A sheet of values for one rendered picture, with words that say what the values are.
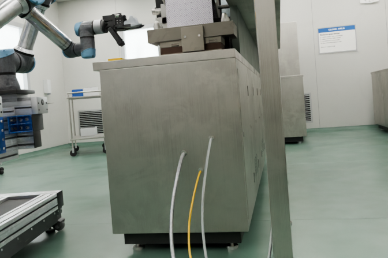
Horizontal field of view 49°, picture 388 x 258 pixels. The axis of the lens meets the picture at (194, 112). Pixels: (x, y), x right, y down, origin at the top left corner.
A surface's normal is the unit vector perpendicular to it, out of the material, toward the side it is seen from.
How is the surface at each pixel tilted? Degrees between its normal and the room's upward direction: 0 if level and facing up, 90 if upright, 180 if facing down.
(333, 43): 90
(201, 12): 90
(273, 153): 90
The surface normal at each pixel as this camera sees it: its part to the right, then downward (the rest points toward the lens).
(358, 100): -0.20, 0.04
